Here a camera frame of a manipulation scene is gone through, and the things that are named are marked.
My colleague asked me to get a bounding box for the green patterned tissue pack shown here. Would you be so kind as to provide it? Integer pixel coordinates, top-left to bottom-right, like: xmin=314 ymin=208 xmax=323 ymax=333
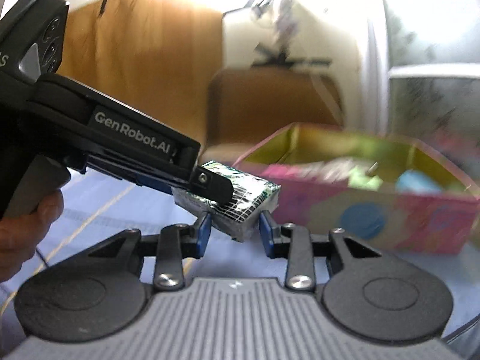
xmin=172 ymin=160 xmax=281 ymax=242

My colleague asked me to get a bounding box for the person's left hand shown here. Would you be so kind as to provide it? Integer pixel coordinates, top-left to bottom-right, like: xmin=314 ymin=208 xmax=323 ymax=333
xmin=0 ymin=190 xmax=64 ymax=282

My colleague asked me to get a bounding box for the brown seat cushion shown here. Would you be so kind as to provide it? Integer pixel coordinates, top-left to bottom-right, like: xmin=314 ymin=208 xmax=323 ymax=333
xmin=205 ymin=67 xmax=344 ymax=147

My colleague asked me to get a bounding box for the pink open box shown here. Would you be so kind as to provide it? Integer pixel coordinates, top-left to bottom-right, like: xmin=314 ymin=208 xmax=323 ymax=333
xmin=234 ymin=123 xmax=479 ymax=254

